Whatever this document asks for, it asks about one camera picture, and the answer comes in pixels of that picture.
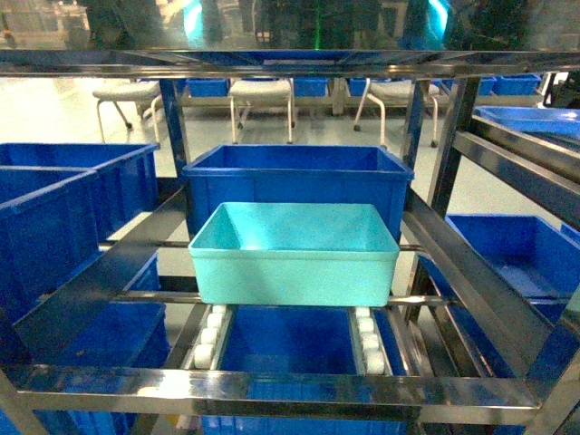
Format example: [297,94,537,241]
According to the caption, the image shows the teal plastic bin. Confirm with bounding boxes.
[188,202,400,307]

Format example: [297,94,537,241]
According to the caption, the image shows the blue bin behind teal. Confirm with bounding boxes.
[182,144,414,238]

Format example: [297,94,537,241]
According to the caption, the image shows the white chair middle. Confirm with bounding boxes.
[228,77,295,144]

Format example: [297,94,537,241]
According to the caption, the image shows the white chair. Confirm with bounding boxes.
[92,81,162,144]
[353,78,440,148]
[228,77,295,144]

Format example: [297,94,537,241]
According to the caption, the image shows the white chair right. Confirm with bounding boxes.
[353,78,440,148]

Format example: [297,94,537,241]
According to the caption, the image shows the right white roller track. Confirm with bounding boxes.
[346,306,392,376]

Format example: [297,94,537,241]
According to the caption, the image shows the white roller track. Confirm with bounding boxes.
[346,306,392,376]
[180,304,237,371]

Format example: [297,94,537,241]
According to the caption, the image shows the left white roller track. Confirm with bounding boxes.
[180,304,237,371]

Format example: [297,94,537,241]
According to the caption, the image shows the blue bin far left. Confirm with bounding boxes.
[1,143,158,241]

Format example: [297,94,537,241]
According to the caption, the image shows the white chair left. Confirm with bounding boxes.
[92,81,162,144]

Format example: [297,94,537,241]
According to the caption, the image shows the blue bin front left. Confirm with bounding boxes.
[1,167,99,323]

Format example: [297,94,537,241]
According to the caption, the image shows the blue bin lower right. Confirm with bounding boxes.
[446,214,579,299]

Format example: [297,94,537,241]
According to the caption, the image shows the steel shelf front frame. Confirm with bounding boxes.
[7,364,541,425]

